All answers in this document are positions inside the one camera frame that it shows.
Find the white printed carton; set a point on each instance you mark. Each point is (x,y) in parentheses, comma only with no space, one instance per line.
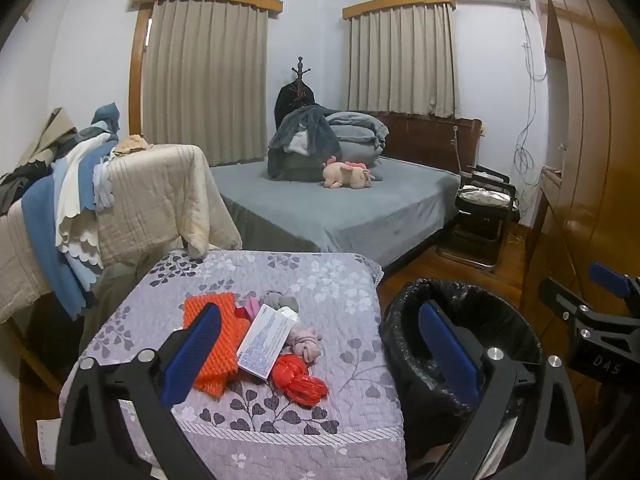
(265,340)

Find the floral grey quilt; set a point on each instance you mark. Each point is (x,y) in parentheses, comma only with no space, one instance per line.
(320,285)

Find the grey-blue cloth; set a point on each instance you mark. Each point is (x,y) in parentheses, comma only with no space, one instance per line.
(107,116)

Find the orange foam net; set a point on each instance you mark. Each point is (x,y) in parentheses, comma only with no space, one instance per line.
(225,360)

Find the red cloth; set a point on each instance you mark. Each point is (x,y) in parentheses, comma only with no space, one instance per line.
(242,315)

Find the dark grey fluffy blanket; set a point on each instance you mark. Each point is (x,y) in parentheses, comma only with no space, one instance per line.
(320,135)

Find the beige quilt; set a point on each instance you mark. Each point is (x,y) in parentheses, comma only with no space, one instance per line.
(150,195)

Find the khaki cloth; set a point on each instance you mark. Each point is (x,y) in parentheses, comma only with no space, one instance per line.
(52,135)

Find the dark wooden headboard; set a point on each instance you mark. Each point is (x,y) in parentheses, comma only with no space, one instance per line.
(425,140)

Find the grey-green folded blanket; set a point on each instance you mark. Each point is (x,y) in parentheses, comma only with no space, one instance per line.
(300,166)

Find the brown wooden wardrobe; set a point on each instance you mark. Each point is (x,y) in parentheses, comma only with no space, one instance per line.
(590,135)

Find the peach crumpled cloth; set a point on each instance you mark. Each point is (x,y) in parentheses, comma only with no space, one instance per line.
(132,146)

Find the brown wooden window frame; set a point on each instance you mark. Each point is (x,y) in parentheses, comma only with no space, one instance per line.
(135,70)

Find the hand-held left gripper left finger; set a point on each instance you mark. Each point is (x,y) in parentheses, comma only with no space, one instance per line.
(192,355)

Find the dark cloth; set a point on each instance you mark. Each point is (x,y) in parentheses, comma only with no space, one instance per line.
(20,185)

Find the dark wooden coat rack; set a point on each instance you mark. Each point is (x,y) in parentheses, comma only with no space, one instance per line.
(300,67)

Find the black-lined waste bin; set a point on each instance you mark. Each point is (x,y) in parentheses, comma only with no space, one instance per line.
(505,320)

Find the black metal chair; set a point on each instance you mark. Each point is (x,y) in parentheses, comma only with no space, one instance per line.
(480,220)

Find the grey folded duvet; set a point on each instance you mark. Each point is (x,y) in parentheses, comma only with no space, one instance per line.
(355,135)

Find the pink plush toy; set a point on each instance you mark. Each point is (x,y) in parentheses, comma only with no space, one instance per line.
(345,175)

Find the white striped cloth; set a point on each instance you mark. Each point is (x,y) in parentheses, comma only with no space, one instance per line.
(502,440)

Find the bed with grey sheet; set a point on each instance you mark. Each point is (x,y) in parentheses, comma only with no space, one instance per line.
(325,210)

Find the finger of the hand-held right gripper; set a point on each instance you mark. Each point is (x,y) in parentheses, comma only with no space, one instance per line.
(607,280)
(560,295)

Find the white chair cushion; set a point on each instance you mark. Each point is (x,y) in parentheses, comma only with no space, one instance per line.
(485,195)

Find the grey cloth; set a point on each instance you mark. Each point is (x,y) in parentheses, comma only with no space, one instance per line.
(282,302)

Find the beige curtain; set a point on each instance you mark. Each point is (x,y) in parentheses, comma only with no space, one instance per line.
(200,85)
(400,60)

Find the dark jacket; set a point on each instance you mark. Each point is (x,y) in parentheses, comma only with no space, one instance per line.
(287,105)

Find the white paper sheet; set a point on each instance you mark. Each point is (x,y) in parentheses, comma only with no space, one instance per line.
(47,442)

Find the white folded cloth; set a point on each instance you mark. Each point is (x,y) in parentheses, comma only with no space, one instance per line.
(299,144)

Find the blue and white scalloped cloth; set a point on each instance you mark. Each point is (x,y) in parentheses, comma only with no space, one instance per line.
(40,220)

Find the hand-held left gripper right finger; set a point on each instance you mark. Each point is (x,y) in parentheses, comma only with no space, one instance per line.
(450,355)

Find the pale pink cloth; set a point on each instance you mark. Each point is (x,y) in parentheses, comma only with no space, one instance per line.
(305,342)

